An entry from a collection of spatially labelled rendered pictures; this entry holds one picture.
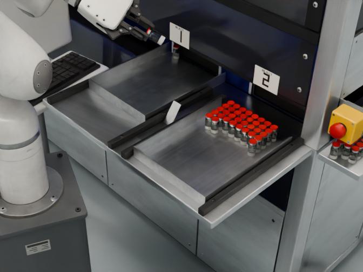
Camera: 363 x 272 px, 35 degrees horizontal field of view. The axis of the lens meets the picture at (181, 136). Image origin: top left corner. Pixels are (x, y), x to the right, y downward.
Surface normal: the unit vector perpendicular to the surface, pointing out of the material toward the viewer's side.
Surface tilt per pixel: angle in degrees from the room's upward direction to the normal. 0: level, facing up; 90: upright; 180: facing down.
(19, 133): 82
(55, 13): 90
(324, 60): 90
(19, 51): 64
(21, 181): 90
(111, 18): 49
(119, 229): 0
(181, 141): 0
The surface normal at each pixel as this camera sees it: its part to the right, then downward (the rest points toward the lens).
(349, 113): 0.02, -0.79
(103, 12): 0.22, -0.07
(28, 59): 0.79, -0.04
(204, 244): -0.71, 0.42
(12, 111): 0.30, -0.51
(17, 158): 0.28, 0.60
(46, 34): 0.80, 0.39
